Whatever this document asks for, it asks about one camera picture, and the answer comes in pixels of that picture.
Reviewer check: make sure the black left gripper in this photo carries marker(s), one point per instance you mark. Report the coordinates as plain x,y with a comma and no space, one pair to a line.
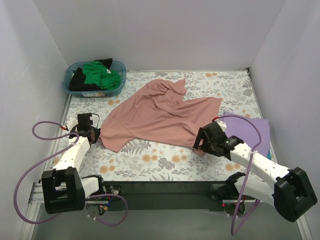
94,134

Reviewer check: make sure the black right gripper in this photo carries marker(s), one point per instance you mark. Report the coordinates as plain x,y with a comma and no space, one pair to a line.
200,137

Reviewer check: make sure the pink t-shirt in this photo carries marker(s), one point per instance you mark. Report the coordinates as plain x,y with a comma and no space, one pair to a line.
158,113

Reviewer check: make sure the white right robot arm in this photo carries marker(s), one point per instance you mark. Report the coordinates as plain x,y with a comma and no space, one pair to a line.
289,191

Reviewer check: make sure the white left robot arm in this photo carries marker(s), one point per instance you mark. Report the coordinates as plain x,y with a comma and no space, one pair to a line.
63,189

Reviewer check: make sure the folded purple t-shirt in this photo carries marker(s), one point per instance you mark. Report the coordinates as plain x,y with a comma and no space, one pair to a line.
245,131

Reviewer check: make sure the black t-shirt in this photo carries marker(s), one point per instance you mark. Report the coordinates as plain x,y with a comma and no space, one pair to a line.
77,81

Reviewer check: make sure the folded teal t-shirt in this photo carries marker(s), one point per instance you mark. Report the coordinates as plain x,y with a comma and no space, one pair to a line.
269,155

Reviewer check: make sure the green t-shirt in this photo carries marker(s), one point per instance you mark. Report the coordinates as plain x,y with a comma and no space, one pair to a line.
98,74

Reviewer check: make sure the floral patterned table mat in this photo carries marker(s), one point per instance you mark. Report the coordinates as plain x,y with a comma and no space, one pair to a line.
142,160

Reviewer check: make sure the blue plastic laundry basket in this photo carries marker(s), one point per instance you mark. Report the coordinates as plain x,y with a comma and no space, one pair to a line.
117,66

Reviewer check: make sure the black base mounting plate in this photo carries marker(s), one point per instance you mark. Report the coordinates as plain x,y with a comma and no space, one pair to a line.
172,195

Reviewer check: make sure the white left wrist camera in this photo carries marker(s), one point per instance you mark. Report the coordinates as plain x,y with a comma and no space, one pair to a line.
70,123

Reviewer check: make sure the aluminium frame rail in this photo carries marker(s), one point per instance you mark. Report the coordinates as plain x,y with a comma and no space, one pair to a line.
114,200

